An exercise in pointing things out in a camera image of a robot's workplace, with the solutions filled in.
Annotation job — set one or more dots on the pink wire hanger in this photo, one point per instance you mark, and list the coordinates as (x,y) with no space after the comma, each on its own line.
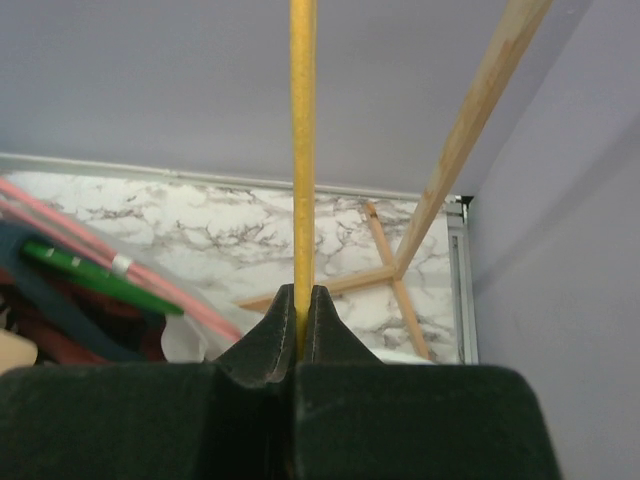
(81,240)

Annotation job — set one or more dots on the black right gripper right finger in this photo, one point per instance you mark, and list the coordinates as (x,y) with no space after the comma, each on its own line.
(359,418)

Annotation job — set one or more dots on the yellow hanger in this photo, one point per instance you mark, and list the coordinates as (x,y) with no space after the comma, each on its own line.
(303,34)

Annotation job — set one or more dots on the green velvet hanger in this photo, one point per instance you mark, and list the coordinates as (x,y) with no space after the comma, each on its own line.
(91,276)

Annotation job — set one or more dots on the cream wooden hanger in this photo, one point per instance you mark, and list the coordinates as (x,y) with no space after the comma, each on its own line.
(16,351)

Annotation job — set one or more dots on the maroon tank top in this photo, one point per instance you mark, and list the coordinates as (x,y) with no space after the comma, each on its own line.
(68,323)

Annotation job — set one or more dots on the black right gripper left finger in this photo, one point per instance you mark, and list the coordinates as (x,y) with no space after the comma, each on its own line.
(227,419)

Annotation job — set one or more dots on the wooden clothes rack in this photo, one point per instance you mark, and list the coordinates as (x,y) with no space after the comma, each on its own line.
(518,24)

